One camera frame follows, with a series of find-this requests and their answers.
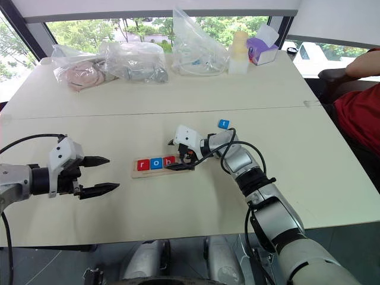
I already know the person in red shirt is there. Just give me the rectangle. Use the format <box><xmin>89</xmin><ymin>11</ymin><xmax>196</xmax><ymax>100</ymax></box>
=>
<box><xmin>333</xmin><ymin>47</ymin><xmax>380</xmax><ymax>157</ymax></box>

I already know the wooden letter tray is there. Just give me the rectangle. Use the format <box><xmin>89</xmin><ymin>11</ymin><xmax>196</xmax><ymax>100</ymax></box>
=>
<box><xmin>131</xmin><ymin>156</ymin><xmax>191</xmax><ymax>180</ymax></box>

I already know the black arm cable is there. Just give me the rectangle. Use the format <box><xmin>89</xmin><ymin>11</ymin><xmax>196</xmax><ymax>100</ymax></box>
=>
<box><xmin>0</xmin><ymin>133</ymin><xmax>67</xmax><ymax>285</ymax></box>
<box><xmin>179</xmin><ymin>127</ymin><xmax>277</xmax><ymax>285</ymax></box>

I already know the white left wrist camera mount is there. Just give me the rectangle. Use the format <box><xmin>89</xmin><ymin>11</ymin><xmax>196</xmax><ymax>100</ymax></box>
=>
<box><xmin>47</xmin><ymin>137</ymin><xmax>86</xmax><ymax>198</ymax></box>

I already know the plastic bag with pink contents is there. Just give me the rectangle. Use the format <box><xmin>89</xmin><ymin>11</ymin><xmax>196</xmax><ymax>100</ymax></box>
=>
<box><xmin>51</xmin><ymin>43</ymin><xmax>120</xmax><ymax>93</ymax></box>

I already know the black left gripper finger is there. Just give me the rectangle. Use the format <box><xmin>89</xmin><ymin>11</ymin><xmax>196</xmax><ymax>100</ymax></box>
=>
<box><xmin>78</xmin><ymin>182</ymin><xmax>121</xmax><ymax>201</ymax></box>
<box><xmin>81</xmin><ymin>155</ymin><xmax>111</xmax><ymax>169</ymax></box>

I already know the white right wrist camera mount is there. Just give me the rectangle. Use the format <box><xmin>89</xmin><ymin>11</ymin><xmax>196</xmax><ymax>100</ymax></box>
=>
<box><xmin>174</xmin><ymin>125</ymin><xmax>206</xmax><ymax>160</ymax></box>

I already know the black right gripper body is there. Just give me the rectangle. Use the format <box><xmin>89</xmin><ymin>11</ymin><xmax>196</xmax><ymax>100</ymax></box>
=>
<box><xmin>178</xmin><ymin>144</ymin><xmax>197</xmax><ymax>164</ymax></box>

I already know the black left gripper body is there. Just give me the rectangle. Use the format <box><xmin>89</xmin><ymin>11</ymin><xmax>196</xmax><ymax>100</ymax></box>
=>
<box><xmin>57</xmin><ymin>157</ymin><xmax>86</xmax><ymax>197</ymax></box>

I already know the plastic bag with grey contents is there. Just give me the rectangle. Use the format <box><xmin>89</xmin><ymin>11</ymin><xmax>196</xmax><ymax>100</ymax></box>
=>
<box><xmin>99</xmin><ymin>40</ymin><xmax>170</xmax><ymax>86</ymax></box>

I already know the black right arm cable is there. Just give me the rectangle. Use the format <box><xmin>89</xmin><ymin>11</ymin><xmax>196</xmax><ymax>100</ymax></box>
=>
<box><xmin>179</xmin><ymin>127</ymin><xmax>277</xmax><ymax>285</ymax></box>

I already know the purple tissue box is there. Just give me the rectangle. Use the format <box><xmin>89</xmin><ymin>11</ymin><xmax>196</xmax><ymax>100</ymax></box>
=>
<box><xmin>246</xmin><ymin>23</ymin><xmax>280</xmax><ymax>67</ymax></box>

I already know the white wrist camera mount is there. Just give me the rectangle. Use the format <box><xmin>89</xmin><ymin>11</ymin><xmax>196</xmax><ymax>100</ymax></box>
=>
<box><xmin>47</xmin><ymin>137</ymin><xmax>86</xmax><ymax>198</ymax></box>
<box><xmin>174</xmin><ymin>125</ymin><xmax>206</xmax><ymax>160</ymax></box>

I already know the silver rounded robot leg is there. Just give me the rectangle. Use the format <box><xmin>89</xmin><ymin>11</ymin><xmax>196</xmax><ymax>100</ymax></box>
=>
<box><xmin>202</xmin><ymin>235</ymin><xmax>239</xmax><ymax>285</ymax></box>
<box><xmin>122</xmin><ymin>239</ymin><xmax>172</xmax><ymax>281</ymax></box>

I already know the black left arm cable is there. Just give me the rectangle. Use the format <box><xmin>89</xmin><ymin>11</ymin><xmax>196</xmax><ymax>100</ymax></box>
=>
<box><xmin>0</xmin><ymin>133</ymin><xmax>67</xmax><ymax>285</ymax></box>

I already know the black office chair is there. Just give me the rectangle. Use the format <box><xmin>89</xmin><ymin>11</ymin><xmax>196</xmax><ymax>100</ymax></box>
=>
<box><xmin>318</xmin><ymin>68</ymin><xmax>380</xmax><ymax>105</ymax></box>

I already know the tall clear plastic bag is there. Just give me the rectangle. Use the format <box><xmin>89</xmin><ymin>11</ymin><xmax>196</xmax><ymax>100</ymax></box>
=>
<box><xmin>171</xmin><ymin>8</ymin><xmax>232</xmax><ymax>77</ymax></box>

